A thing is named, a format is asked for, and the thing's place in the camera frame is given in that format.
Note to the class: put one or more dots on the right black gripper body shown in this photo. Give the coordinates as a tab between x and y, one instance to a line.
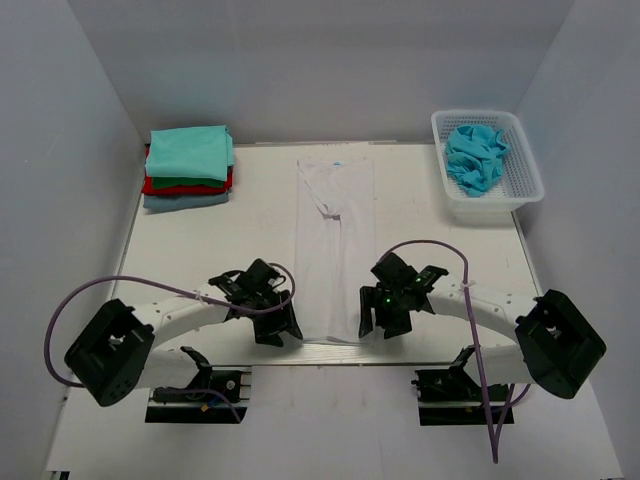
389	305

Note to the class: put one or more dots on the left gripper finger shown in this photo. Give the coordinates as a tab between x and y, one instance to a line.
267	329
288	313

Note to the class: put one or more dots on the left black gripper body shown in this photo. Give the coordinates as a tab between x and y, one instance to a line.
271	298

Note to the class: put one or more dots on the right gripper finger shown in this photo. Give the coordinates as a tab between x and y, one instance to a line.
396	323
366	299

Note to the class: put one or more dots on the white t-shirt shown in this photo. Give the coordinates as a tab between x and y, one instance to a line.
335	246

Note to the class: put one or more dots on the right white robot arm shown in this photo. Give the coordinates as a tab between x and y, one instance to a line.
551	343

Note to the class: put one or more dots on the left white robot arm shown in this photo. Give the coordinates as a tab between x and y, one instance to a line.
123	348

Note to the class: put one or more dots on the folded teal t-shirt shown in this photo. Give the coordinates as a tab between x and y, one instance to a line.
190	136

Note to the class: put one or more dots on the folded green t-shirt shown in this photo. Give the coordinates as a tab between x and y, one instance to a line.
179	182

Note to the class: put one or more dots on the white plastic basket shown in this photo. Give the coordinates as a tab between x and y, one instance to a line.
520	184

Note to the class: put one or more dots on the folded red t-shirt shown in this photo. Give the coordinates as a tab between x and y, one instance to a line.
185	189

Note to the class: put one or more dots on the crumpled blue t-shirt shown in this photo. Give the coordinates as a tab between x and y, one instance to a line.
475	158

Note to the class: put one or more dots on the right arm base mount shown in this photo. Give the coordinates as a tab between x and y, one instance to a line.
449	396

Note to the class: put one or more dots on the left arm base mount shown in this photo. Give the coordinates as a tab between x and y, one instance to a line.
185	388

